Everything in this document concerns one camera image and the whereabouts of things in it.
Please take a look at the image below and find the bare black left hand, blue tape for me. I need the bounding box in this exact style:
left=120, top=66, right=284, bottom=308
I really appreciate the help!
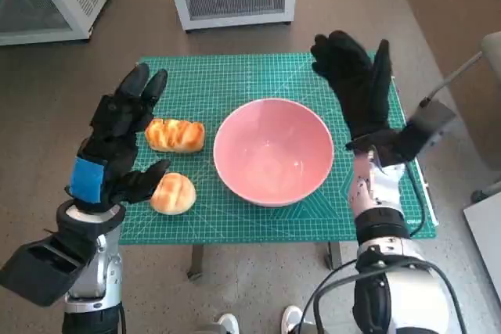
left=64, top=62, right=172, bottom=216

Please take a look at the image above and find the black knitted gloved right hand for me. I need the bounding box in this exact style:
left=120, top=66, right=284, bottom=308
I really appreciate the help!
left=310, top=30, right=395, bottom=151

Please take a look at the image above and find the long braided toy bread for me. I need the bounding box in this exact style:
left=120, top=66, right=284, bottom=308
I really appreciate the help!
left=144, top=117, right=206, bottom=153

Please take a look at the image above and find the round toy bread bun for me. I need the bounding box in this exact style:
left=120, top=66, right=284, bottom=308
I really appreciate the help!
left=150, top=171, right=197, bottom=216

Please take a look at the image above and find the pink bowl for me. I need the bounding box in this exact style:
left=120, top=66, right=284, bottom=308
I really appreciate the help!
left=213, top=98, right=335, bottom=208

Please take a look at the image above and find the green cutting mat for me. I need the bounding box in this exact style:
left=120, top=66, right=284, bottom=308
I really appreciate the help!
left=118, top=51, right=439, bottom=245

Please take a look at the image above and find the grey metal table leg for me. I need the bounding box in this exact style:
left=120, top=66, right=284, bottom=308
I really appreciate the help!
left=327, top=240, right=344, bottom=271
left=187, top=243, right=205, bottom=282

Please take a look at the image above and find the white flat panel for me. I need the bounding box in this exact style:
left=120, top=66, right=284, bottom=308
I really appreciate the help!
left=463, top=192, right=501, bottom=296

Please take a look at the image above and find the white left foot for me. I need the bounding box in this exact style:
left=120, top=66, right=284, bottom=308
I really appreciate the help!
left=217, top=313, right=240, bottom=334

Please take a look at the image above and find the white foot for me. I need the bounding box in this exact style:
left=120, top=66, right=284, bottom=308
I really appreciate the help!
left=217, top=313, right=240, bottom=334
left=281, top=305, right=305, bottom=334

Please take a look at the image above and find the white right foot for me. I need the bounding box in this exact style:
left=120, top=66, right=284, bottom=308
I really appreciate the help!
left=281, top=305, right=305, bottom=334

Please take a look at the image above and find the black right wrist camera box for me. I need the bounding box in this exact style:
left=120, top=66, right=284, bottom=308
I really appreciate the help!
left=375, top=101, right=457, bottom=167

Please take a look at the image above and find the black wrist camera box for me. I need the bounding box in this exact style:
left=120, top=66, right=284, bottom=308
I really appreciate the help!
left=375, top=101, right=457, bottom=167
left=0, top=232, right=99, bottom=307

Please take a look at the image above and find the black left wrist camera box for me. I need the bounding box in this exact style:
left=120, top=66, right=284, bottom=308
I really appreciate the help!
left=0, top=232, right=99, bottom=307

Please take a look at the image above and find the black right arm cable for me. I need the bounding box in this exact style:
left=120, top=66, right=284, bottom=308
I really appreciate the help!
left=301, top=260, right=359, bottom=334
left=428, top=265, right=469, bottom=334
left=317, top=275, right=359, bottom=334

